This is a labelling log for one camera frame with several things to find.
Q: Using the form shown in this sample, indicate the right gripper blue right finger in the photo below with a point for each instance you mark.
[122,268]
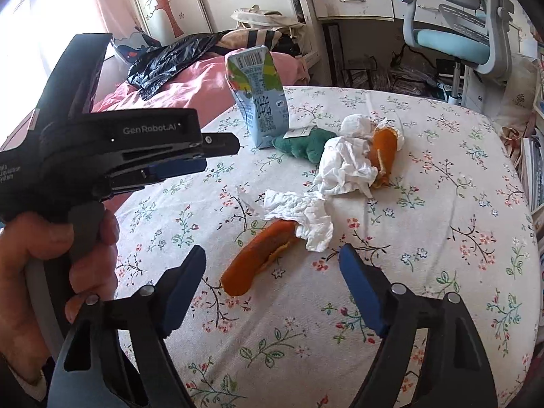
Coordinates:
[368,286]

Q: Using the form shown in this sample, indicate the white paper shopping bag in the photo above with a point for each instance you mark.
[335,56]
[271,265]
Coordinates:
[516,107]

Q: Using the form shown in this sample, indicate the green plush toy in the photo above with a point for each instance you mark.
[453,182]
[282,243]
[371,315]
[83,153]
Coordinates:
[309,147]

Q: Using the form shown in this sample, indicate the person's left hand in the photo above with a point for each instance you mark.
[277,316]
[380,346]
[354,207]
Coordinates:
[29,332]

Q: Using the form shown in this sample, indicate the striped beige bag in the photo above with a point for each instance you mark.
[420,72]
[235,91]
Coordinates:
[259,27]

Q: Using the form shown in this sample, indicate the blue green milk carton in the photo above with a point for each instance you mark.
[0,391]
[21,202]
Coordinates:
[258,93]

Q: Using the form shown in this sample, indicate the floral bed sheet mattress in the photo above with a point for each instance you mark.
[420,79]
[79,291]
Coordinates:
[453,219]

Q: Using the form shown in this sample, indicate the white tissue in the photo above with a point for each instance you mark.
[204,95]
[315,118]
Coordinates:
[345,166]
[307,210]

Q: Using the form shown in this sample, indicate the white desk with drawers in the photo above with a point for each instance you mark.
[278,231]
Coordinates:
[427,15]

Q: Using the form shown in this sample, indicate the blue grey desk chair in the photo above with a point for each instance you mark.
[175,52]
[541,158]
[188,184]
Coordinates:
[479,37]

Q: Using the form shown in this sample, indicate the black plastic bag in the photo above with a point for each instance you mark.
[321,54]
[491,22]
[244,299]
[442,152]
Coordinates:
[154,69]

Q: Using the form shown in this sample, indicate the orange peel far piece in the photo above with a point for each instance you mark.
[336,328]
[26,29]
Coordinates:
[382,154]

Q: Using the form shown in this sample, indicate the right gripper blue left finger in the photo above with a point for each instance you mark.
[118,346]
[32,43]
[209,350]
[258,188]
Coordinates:
[177,288]

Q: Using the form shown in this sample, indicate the pink blanket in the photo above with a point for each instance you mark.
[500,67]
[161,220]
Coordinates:
[203,86]

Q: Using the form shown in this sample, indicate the white rolling book cart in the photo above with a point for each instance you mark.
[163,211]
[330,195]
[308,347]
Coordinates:
[531,168]

